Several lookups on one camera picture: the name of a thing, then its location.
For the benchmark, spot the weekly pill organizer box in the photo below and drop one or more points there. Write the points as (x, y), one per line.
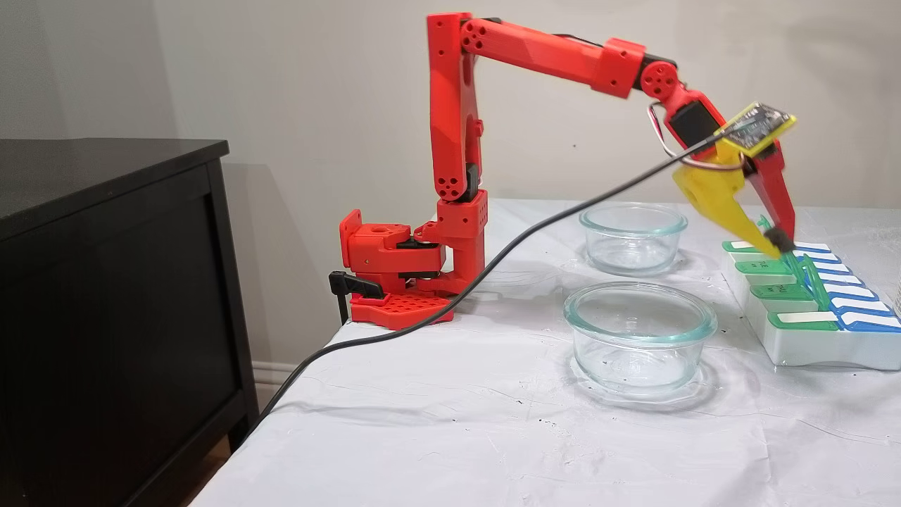
(802, 345)

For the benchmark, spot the small glass bowl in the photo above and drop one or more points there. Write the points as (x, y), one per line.
(605, 239)

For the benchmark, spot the printed label can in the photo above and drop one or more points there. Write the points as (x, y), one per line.
(898, 296)

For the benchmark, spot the large glass bowl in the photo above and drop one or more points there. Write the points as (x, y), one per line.
(584, 317)

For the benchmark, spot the white tablecloth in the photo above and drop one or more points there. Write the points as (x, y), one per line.
(493, 436)

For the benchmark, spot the black table clamp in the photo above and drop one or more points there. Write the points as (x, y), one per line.
(352, 284)

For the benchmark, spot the white baseboard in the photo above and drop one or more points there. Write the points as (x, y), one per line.
(274, 377)

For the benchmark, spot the black wooden cabinet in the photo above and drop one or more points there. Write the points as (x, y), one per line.
(105, 317)

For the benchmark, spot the camera circuit board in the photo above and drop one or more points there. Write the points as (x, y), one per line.
(757, 128)

